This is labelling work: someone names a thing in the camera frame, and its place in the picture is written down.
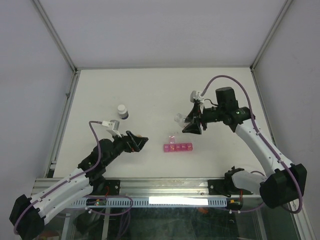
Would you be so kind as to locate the clear glass pill bottle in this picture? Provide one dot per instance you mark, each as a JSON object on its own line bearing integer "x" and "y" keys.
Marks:
{"x": 181, "y": 120}

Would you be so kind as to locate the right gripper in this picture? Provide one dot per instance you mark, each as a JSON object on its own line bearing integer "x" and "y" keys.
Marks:
{"x": 194, "y": 127}

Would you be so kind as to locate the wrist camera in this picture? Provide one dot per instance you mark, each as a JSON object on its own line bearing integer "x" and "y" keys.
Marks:
{"x": 196, "y": 97}
{"x": 112, "y": 127}

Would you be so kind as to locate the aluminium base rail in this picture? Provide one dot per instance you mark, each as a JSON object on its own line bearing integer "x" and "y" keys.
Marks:
{"x": 147, "y": 187}

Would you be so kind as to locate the white blue pill bottle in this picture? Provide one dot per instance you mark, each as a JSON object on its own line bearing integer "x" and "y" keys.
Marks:
{"x": 122, "y": 112}

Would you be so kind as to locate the pink pill organizer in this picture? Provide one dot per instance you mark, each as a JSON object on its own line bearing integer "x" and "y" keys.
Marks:
{"x": 178, "y": 143}

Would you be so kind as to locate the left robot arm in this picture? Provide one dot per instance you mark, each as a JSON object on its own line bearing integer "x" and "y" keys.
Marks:
{"x": 30, "y": 214}

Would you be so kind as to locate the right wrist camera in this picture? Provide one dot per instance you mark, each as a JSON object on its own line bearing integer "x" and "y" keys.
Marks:
{"x": 196, "y": 97}

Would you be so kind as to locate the white slotted cable duct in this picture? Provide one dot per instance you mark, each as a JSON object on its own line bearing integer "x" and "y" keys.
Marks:
{"x": 149, "y": 202}

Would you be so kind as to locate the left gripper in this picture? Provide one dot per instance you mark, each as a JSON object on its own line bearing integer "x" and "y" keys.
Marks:
{"x": 132, "y": 142}

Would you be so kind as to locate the right aluminium frame post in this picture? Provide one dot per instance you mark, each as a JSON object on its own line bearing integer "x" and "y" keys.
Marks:
{"x": 278, "y": 20}

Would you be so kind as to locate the left aluminium frame post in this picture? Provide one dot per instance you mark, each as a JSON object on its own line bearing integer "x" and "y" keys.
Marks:
{"x": 53, "y": 33}

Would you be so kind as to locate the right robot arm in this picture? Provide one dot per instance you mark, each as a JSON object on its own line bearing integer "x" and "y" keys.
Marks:
{"x": 283, "y": 181}

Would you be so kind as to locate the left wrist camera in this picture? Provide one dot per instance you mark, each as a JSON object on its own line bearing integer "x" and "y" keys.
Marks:
{"x": 112, "y": 127}

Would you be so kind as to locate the aluminium frame post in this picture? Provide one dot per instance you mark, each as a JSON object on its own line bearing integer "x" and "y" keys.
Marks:
{"x": 278, "y": 20}
{"x": 53, "y": 33}

